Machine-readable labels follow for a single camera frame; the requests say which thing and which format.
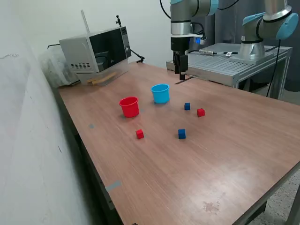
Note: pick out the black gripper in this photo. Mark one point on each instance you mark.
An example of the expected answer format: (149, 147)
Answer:
(180, 45)

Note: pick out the blue wooden cube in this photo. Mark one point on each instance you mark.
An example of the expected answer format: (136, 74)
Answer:
(187, 106)
(182, 134)

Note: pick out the red wooden cube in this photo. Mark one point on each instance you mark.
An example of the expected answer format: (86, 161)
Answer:
(200, 112)
(139, 134)

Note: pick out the aluminium robot base platform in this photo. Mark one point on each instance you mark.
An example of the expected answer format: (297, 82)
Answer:
(211, 62)

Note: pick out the silver blue-capped robot arm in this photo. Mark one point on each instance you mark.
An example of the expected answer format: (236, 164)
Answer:
(180, 25)

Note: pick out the black tape strip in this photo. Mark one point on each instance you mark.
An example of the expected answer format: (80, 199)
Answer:
(182, 81)

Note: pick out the blue plastic cup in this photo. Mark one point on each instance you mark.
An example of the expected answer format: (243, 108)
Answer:
(160, 97)

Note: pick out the red plastic cup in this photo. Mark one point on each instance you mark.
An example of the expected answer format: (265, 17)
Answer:
(129, 110)

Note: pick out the tan wooden stick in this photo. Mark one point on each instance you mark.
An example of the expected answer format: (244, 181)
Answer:
(103, 77)
(98, 82)

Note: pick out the clear acrylic stand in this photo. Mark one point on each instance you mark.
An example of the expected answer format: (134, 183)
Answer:
(83, 78)

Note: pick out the silver microwave oven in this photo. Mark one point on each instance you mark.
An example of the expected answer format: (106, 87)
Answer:
(77, 51)

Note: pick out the white thin rod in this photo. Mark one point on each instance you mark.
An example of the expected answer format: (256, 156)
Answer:
(84, 21)

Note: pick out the round grey table sticker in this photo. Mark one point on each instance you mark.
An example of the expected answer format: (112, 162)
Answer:
(91, 126)

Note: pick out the grey tape strip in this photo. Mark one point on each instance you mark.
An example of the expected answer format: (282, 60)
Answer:
(113, 185)

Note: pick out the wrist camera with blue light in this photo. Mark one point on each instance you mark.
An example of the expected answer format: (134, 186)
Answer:
(201, 41)

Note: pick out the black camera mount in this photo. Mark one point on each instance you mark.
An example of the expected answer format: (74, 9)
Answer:
(119, 21)

